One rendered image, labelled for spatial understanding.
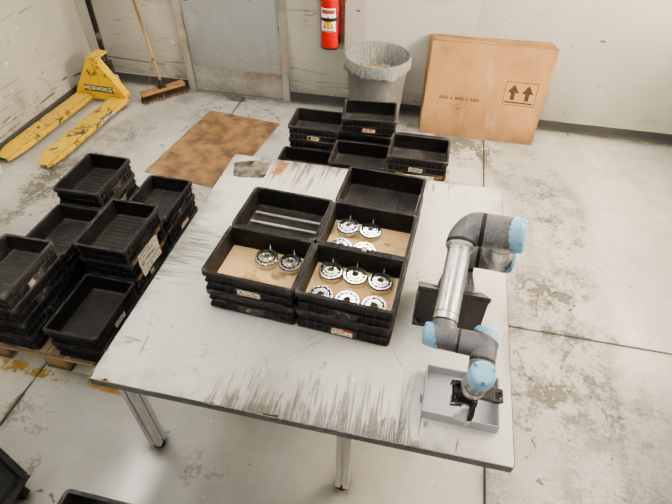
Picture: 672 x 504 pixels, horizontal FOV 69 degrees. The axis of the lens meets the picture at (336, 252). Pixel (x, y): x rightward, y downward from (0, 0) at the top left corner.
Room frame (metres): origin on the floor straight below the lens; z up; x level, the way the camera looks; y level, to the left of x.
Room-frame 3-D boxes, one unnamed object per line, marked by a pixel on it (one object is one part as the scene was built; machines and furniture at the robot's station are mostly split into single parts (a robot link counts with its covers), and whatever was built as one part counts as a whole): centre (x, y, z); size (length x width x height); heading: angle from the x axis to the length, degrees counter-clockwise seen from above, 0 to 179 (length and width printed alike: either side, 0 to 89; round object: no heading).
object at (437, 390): (0.93, -0.47, 0.73); 0.27 x 0.20 x 0.05; 78
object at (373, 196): (1.93, -0.22, 0.87); 0.40 x 0.30 x 0.11; 75
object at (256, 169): (2.40, 0.51, 0.71); 0.22 x 0.19 x 0.01; 79
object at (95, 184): (2.49, 1.51, 0.37); 0.40 x 0.30 x 0.45; 169
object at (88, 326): (1.63, 1.28, 0.26); 0.40 x 0.30 x 0.23; 168
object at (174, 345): (1.62, 0.00, 0.35); 1.60 x 1.60 x 0.70; 79
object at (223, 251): (1.45, 0.32, 0.87); 0.40 x 0.30 x 0.11; 75
